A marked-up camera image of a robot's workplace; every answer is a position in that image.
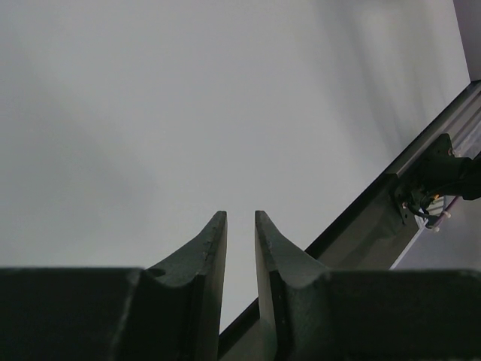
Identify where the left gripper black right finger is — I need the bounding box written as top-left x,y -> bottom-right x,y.
255,211 -> 480,360

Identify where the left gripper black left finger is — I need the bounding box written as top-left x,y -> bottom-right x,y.
1,211 -> 227,360

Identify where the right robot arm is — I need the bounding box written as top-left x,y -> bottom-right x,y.
411,155 -> 480,211

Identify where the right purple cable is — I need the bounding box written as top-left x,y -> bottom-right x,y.
428,195 -> 461,232

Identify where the aluminium extrusion rail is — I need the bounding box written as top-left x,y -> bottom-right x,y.
391,81 -> 480,269

